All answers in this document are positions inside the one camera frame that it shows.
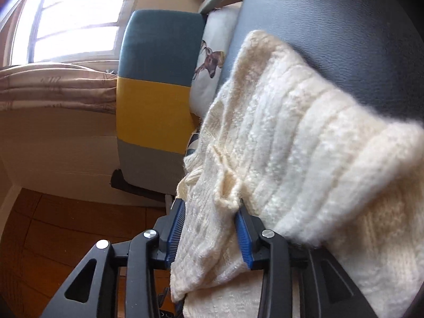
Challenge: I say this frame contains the window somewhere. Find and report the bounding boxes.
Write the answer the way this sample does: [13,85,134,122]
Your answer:
[10,0,143,67]

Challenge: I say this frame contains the deer print pillow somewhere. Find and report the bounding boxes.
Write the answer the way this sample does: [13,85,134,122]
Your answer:
[189,2,244,120]

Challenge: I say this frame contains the geometric print pillow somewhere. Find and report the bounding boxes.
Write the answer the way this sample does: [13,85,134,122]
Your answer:
[184,132,201,158]

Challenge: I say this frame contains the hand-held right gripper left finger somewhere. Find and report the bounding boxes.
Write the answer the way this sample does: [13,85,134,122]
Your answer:
[40,198,188,318]

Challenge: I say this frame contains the cream knit sweater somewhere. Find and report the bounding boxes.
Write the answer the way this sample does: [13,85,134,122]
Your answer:
[170,30,424,318]

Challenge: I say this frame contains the grey yellow blue sofa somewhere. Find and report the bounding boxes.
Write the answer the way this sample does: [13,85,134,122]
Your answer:
[115,0,252,202]

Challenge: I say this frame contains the brown wooden wardrobe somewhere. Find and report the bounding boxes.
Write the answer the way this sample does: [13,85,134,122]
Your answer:
[0,187,173,318]

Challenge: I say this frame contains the beige patterned curtain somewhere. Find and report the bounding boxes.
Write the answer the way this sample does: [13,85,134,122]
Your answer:
[0,62,119,115]

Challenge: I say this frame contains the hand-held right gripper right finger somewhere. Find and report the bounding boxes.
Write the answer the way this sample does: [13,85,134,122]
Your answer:
[233,202,378,318]

